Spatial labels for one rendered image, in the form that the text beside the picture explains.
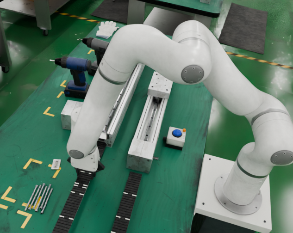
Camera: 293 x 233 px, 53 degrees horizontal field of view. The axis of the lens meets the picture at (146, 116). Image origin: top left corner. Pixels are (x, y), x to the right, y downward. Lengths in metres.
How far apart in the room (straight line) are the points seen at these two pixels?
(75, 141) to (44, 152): 0.45
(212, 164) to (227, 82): 0.58
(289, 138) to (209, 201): 0.44
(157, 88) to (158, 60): 0.76
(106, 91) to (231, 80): 0.34
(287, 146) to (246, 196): 0.34
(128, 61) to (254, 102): 0.37
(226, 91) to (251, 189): 0.45
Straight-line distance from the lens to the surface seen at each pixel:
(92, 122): 0.88
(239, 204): 1.22
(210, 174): 1.29
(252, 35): 4.51
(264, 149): 0.92
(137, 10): 3.03
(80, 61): 1.47
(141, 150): 1.22
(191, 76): 0.70
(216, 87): 0.83
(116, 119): 1.34
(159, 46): 0.72
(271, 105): 1.00
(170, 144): 1.36
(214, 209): 1.20
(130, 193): 1.16
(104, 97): 0.85
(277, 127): 0.94
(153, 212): 1.17
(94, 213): 1.16
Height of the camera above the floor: 1.79
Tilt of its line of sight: 42 degrees down
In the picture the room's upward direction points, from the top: 9 degrees clockwise
